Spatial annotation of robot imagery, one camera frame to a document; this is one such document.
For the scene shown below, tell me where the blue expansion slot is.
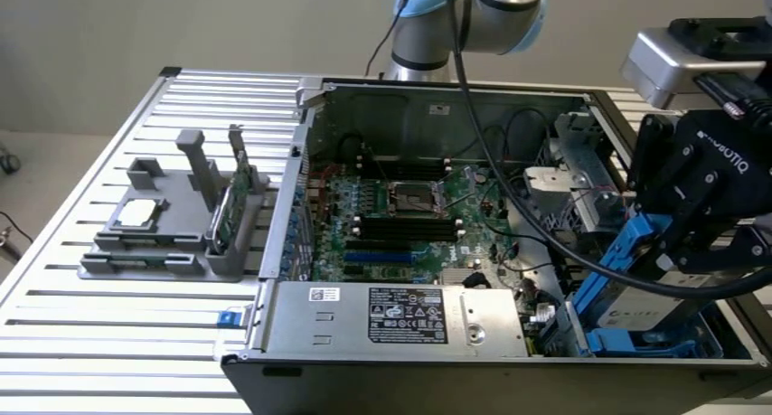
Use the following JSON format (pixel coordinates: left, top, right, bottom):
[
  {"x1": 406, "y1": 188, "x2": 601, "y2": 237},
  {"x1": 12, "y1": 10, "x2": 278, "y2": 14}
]
[{"x1": 345, "y1": 250, "x2": 418, "y2": 262}]

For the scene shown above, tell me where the black expansion slot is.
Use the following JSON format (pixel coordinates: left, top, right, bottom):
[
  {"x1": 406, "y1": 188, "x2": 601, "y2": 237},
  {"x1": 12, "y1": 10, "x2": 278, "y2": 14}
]
[{"x1": 345, "y1": 241, "x2": 414, "y2": 253}]

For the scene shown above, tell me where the green RAM stick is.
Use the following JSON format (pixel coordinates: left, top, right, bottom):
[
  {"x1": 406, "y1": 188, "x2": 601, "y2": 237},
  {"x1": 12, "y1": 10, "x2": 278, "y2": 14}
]
[{"x1": 106, "y1": 235, "x2": 201, "y2": 250}]

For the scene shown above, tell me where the silver power supply unit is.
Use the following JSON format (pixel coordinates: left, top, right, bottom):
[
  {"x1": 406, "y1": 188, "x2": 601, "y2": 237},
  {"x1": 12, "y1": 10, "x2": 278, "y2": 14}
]
[{"x1": 260, "y1": 280, "x2": 533, "y2": 360}]

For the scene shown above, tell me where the red wire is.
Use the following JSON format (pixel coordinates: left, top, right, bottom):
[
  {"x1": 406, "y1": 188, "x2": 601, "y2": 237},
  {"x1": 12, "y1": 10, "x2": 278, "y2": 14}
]
[{"x1": 305, "y1": 165, "x2": 340, "y2": 208}]

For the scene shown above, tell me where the disk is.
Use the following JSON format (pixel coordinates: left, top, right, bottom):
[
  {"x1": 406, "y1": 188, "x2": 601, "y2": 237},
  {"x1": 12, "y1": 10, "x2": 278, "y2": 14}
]
[{"x1": 565, "y1": 209, "x2": 708, "y2": 346}]

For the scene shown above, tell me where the blue disk bay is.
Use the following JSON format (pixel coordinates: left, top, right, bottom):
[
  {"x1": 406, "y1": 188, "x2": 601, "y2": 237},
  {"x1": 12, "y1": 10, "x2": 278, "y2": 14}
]
[{"x1": 541, "y1": 297, "x2": 728, "y2": 359}]

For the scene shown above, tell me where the open black PC case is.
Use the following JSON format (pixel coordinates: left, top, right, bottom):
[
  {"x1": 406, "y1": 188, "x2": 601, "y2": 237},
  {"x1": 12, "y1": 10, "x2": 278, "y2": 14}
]
[{"x1": 220, "y1": 76, "x2": 772, "y2": 415}]

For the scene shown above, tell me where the CPU socket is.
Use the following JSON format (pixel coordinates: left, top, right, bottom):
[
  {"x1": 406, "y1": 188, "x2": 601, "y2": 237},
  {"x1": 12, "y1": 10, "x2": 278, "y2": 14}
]
[{"x1": 385, "y1": 179, "x2": 452, "y2": 220}]

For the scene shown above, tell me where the black looped wire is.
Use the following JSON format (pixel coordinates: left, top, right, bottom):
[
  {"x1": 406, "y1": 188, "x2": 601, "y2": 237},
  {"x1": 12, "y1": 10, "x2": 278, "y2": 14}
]
[{"x1": 502, "y1": 108, "x2": 550, "y2": 164}]

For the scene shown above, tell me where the black background cable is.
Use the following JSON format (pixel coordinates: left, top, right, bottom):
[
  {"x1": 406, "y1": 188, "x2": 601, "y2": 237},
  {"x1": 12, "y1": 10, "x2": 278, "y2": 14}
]
[
  {"x1": 0, "y1": 142, "x2": 22, "y2": 175},
  {"x1": 0, "y1": 210, "x2": 34, "y2": 263}
]

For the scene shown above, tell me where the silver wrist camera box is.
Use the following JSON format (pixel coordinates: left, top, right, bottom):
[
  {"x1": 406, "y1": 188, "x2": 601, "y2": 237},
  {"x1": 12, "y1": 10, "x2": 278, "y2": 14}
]
[{"x1": 620, "y1": 16, "x2": 772, "y2": 114}]

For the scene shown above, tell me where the CPU chip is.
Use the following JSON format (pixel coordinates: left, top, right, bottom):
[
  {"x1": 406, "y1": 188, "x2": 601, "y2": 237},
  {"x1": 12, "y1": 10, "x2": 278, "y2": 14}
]
[{"x1": 116, "y1": 199, "x2": 169, "y2": 230}]

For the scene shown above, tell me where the grey parts rack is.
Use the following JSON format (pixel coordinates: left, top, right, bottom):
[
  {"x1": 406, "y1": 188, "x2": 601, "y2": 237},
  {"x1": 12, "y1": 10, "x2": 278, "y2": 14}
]
[{"x1": 77, "y1": 128, "x2": 273, "y2": 283}]

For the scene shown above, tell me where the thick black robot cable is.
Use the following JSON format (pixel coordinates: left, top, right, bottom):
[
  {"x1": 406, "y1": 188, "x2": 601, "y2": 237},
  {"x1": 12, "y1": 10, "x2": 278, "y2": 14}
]
[{"x1": 444, "y1": 0, "x2": 772, "y2": 301}]

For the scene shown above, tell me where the metal disk bay cage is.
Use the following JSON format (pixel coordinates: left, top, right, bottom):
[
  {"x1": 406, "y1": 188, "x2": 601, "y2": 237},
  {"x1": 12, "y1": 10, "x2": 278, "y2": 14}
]
[{"x1": 522, "y1": 110, "x2": 636, "y2": 236}]

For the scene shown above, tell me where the silver chipset heat sink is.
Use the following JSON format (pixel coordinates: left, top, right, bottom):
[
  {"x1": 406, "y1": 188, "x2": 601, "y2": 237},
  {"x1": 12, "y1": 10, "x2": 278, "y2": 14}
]
[{"x1": 441, "y1": 267, "x2": 490, "y2": 288}]

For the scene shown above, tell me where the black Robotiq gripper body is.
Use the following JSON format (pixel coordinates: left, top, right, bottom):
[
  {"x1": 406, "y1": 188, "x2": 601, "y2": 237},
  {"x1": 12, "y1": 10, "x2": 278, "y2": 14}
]
[{"x1": 633, "y1": 110, "x2": 772, "y2": 236}]

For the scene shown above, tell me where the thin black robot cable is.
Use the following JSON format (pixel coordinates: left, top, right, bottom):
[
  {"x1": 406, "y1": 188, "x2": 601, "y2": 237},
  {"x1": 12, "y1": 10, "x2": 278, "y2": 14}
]
[{"x1": 362, "y1": 0, "x2": 418, "y2": 78}]

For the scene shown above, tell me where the green motherboard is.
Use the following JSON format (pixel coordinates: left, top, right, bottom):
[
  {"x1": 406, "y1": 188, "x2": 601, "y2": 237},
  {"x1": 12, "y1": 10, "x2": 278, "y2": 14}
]
[{"x1": 300, "y1": 160, "x2": 548, "y2": 290}]

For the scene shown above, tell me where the green graphics card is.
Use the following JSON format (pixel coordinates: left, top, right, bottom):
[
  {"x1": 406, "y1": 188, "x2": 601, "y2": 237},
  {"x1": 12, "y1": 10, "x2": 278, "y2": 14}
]
[{"x1": 202, "y1": 123, "x2": 256, "y2": 254}]

